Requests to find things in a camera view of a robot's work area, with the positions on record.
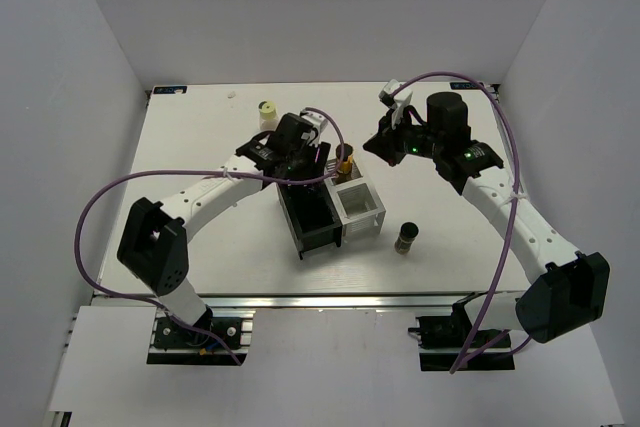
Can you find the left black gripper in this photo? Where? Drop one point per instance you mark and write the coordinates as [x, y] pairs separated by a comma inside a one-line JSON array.
[[312, 168]]

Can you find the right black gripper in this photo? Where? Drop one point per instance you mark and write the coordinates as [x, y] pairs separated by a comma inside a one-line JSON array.
[[385, 144]]

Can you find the yellow-lid white powder bottle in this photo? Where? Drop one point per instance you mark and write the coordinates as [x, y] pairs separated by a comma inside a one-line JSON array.
[[268, 116]]

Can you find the gold bottle black cap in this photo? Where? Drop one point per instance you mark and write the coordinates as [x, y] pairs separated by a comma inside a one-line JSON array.
[[344, 164]]

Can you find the black-cap spice jar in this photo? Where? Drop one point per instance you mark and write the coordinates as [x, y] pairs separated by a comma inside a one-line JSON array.
[[407, 234]]

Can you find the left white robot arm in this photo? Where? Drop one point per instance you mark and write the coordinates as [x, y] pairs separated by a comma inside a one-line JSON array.
[[156, 236]]

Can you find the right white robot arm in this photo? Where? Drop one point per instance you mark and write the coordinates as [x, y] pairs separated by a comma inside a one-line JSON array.
[[567, 287]]

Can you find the white organizer rack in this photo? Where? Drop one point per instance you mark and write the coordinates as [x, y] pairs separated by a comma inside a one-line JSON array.
[[359, 207]]

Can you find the black organizer rack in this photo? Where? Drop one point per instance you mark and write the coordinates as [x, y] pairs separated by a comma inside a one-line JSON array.
[[311, 217]]

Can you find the blue sticker right corner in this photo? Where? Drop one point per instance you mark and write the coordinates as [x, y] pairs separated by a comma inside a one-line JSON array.
[[465, 86]]

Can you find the blue sticker corner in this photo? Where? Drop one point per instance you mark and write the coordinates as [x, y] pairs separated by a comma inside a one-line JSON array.
[[465, 86], [169, 90]]

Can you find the blue sticker left corner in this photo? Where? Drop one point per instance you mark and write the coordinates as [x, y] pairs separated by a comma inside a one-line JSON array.
[[169, 90]]

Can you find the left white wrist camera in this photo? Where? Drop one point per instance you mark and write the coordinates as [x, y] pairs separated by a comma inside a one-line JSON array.
[[318, 124]]

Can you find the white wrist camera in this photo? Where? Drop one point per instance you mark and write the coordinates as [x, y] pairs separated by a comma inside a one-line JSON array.
[[318, 124], [396, 97]]

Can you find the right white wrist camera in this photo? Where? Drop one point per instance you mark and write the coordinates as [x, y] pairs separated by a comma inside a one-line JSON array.
[[396, 97]]

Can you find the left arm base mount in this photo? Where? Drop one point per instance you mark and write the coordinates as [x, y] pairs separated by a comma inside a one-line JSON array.
[[172, 345]]

